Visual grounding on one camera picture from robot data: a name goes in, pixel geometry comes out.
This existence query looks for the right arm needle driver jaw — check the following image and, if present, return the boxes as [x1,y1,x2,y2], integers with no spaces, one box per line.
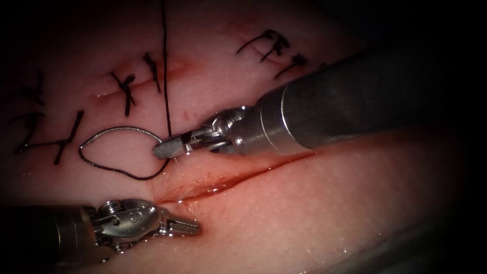
[153,125,216,154]
[154,140,230,159]

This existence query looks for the left arm needle driver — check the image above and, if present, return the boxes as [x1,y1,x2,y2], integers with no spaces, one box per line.
[90,198,164,253]

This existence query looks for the left arm needle driver jaw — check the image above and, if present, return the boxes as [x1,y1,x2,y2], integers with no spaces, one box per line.
[159,224,202,236]
[160,208,200,228]

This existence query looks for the right arm needle driver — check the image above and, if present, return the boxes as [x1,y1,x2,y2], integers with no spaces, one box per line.
[207,107,248,156]

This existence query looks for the curved steel needle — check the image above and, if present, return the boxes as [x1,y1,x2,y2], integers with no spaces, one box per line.
[79,126,165,150]

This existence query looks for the black thread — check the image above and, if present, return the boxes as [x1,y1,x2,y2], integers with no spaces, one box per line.
[78,0,172,181]

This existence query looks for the black stitching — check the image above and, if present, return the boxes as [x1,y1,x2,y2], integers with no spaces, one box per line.
[235,28,309,81]
[7,71,46,147]
[13,51,162,166]

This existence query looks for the tissue pad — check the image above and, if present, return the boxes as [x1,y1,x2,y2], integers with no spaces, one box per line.
[0,0,472,274]

